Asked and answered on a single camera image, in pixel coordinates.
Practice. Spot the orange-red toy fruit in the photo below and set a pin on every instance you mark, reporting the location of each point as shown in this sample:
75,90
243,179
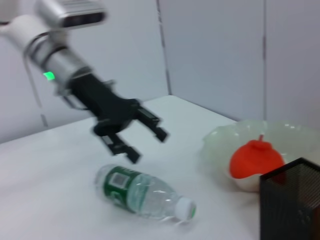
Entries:
255,160

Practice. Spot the translucent wavy fruit bowl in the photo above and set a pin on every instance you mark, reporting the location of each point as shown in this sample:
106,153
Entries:
220,150

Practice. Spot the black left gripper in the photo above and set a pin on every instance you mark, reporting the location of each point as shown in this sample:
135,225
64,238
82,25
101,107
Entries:
105,105

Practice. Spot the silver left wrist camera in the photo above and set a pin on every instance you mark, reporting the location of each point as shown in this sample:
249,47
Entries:
70,12

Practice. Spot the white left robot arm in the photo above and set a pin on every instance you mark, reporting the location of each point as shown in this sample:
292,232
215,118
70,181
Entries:
57,60

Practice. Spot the black mesh pen holder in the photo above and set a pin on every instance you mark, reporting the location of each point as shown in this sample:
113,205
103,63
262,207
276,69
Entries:
287,205

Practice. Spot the clear green-label water bottle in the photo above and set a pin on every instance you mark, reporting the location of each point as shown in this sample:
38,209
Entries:
140,192

